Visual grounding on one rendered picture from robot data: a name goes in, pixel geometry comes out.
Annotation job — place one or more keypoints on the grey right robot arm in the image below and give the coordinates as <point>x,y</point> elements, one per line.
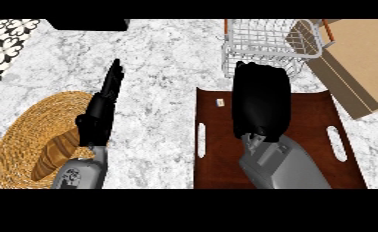
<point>278,164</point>

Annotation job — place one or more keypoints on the woven wicker basket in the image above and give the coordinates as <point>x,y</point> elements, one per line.
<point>37,142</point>

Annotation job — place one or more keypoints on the small white tag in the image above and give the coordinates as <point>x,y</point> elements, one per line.
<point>220,102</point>

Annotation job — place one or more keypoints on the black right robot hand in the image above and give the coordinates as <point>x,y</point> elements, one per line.
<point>260,102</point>

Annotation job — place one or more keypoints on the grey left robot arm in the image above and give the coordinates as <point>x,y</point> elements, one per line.
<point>81,171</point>

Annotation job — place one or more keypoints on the black appliance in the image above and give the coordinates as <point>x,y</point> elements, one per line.
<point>89,24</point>

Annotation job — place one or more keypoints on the dark brown wooden tray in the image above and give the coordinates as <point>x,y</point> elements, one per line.
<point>315,142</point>

